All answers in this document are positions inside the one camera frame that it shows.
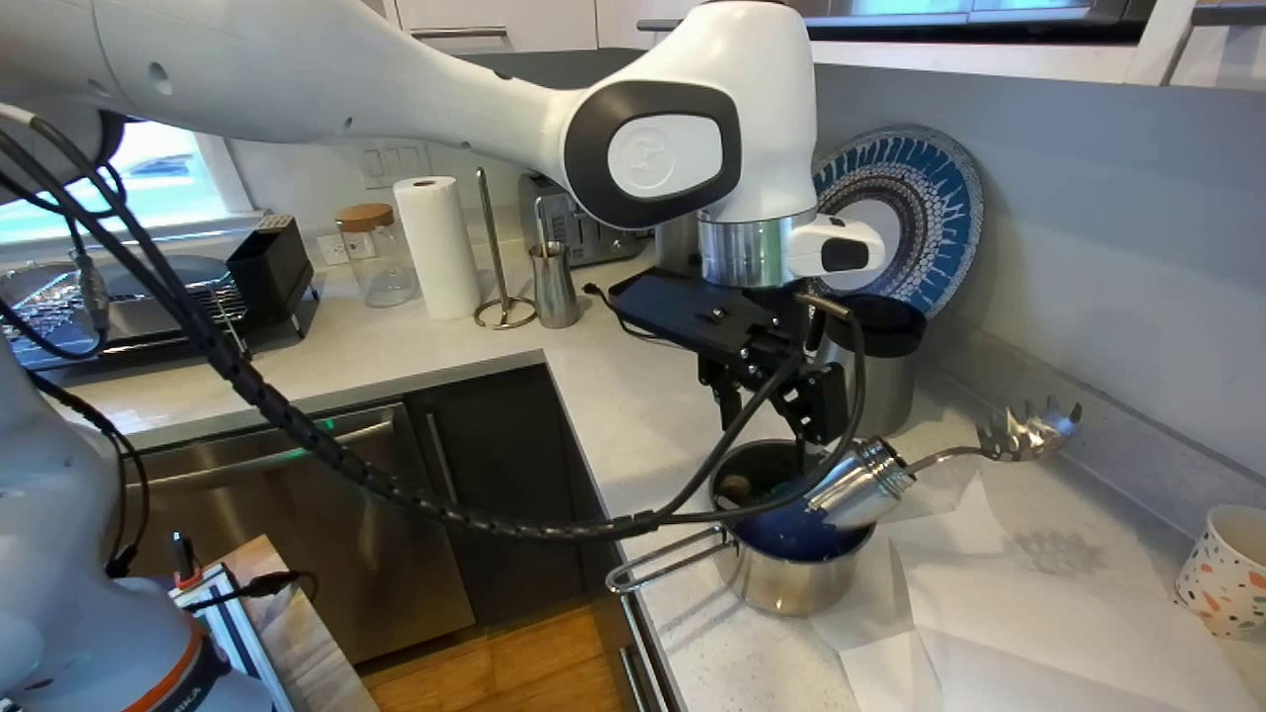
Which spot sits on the white paper towel roll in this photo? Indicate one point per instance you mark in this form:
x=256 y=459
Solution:
x=436 y=249

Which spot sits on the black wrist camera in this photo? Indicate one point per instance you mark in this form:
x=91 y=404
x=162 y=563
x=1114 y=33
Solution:
x=675 y=309

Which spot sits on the glass jar with wooden lid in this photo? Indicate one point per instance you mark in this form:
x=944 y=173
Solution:
x=373 y=260

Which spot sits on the blue and steel vacuum flask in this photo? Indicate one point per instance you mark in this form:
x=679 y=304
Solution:
x=856 y=479

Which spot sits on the steel paper towel holder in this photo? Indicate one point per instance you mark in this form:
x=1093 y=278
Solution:
x=501 y=309

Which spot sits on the dark lower cabinet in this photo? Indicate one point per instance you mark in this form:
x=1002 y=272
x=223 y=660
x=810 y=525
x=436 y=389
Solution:
x=508 y=488

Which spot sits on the steel microwave oven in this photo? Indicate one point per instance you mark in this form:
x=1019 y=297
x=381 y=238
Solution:
x=973 y=8

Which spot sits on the white speckled cup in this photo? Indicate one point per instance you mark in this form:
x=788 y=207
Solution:
x=1226 y=578

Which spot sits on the steel milk pitcher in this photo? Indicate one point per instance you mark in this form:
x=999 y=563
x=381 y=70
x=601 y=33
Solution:
x=554 y=281

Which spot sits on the dark sink basin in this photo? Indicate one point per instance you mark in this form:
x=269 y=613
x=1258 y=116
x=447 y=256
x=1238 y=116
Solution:
x=130 y=309

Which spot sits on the bright window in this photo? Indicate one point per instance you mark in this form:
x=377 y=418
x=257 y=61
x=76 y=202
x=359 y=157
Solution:
x=173 y=184

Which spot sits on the white paper sheet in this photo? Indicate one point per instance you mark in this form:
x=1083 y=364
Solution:
x=1055 y=617

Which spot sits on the steel dishwasher front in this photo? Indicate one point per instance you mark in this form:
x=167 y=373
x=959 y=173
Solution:
x=318 y=540

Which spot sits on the steel pasta spoon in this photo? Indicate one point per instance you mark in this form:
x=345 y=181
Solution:
x=1028 y=427

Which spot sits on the steel toaster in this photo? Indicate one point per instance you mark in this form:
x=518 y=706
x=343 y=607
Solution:
x=593 y=244

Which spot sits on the blue patterned plate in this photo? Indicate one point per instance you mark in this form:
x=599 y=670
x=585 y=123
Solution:
x=922 y=198

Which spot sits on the white upper cabinet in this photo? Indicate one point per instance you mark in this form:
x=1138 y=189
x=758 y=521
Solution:
x=529 y=20

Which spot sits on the black box appliance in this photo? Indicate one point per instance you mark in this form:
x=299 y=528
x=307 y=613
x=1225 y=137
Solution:
x=269 y=278

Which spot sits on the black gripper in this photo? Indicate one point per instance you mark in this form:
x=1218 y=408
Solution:
x=765 y=339

